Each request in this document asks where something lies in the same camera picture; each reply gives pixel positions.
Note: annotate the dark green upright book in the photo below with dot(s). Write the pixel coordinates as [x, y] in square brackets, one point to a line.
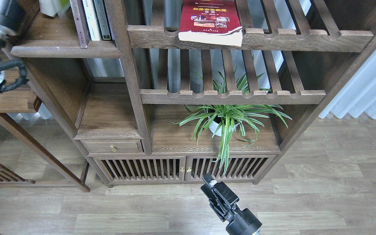
[102, 19]

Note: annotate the red book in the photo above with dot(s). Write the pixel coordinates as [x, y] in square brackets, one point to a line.
[211, 22]

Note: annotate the dark wooden bookshelf cabinet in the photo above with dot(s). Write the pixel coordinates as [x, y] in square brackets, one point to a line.
[129, 92]

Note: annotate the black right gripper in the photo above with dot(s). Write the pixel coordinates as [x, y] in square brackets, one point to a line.
[224, 202]

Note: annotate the green spider plant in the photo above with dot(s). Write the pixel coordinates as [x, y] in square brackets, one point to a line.
[245, 114]

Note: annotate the wooden side table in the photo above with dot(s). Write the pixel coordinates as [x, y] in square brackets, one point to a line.
[24, 100]

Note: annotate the brass drawer knob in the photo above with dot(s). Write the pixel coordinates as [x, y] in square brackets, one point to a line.
[113, 148]

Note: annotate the white upright book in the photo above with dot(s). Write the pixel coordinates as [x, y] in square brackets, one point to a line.
[92, 20]

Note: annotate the white curtain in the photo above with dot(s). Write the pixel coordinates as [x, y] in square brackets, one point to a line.
[358, 96]

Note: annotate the maroon book white characters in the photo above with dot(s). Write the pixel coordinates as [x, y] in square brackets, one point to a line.
[80, 22]

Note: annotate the brass cabinet door knobs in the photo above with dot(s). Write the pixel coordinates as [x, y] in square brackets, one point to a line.
[183, 169]

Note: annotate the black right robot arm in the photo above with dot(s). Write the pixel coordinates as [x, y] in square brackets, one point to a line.
[223, 202]

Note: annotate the white plant pot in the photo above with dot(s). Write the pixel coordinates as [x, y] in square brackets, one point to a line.
[217, 127]

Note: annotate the yellow-green book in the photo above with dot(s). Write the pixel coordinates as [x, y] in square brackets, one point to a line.
[54, 7]

